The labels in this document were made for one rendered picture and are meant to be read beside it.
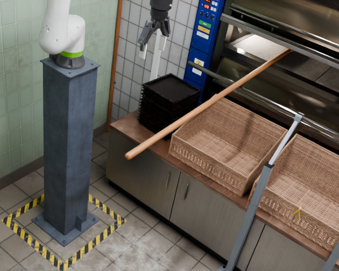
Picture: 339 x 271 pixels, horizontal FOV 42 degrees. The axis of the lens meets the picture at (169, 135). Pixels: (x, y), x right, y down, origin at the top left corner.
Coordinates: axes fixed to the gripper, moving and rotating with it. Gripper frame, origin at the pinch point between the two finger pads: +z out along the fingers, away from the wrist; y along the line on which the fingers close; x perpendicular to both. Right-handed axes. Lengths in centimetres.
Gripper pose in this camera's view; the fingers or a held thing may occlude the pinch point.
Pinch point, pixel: (152, 51)
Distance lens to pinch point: 196.6
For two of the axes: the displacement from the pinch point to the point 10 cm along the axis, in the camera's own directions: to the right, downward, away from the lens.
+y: -5.9, 3.9, -7.1
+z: -1.9, 7.9, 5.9
